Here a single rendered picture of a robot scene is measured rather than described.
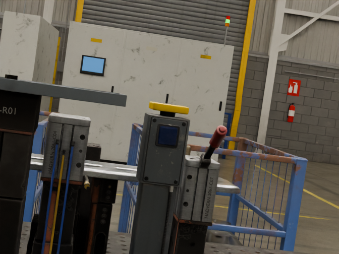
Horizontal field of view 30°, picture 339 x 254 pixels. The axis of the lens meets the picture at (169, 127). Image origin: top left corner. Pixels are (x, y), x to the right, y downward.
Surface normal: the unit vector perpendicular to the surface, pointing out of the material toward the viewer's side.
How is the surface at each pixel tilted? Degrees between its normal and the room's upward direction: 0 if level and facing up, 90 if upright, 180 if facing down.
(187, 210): 90
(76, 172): 90
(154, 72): 90
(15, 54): 90
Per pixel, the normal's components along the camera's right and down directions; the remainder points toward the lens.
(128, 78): 0.13, 0.07
